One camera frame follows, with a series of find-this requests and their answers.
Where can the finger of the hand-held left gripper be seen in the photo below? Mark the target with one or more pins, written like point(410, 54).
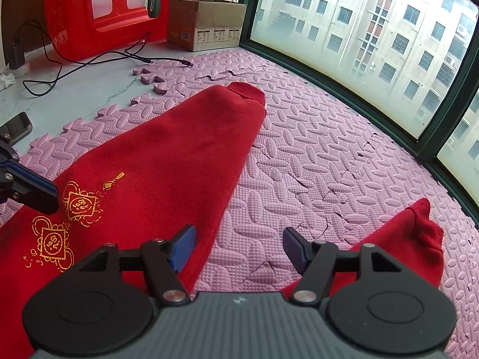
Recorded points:
point(37, 181)
point(8, 153)

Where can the loose pink foam mat strip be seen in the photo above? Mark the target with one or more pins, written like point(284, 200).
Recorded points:
point(151, 78)

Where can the brown cardboard box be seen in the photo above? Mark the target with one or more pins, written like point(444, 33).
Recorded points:
point(213, 18)

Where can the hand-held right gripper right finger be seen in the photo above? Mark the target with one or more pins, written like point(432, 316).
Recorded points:
point(292, 249)

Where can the red sweater with gold print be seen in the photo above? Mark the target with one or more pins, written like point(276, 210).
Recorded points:
point(161, 164)

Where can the red plastic stool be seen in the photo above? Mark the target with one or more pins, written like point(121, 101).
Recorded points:
point(71, 18)

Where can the white crumpled tissue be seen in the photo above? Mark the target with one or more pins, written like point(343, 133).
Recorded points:
point(5, 81)

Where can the brown wooden board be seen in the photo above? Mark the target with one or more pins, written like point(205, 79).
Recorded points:
point(22, 0)

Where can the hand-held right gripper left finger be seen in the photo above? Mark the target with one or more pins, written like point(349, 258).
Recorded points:
point(184, 247)

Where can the grey apartment building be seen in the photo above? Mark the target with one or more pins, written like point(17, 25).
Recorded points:
point(393, 26)

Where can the pink foam floor mat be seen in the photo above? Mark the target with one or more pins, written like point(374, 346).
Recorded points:
point(318, 138)

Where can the black power adapter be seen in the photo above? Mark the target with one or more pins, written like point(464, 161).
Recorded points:
point(17, 54)

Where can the dark green window frame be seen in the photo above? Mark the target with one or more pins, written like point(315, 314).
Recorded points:
point(322, 78)

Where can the dark smartphone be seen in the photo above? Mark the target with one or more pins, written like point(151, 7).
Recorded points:
point(17, 125)

